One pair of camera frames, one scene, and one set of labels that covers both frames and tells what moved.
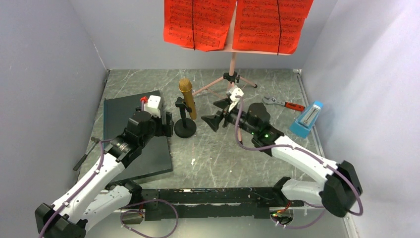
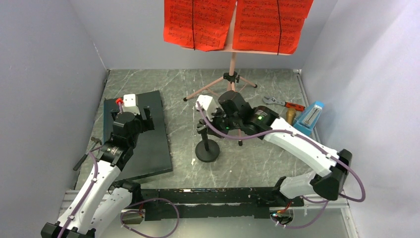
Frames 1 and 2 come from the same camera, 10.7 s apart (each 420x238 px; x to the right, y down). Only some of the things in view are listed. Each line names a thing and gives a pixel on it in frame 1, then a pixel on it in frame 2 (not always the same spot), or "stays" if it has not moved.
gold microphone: (185, 87) -> (290, 115)
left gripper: (164, 129) -> (145, 124)
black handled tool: (82, 159) stays
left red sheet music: (201, 24) stays
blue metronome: (306, 119) stays
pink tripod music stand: (231, 76) stays
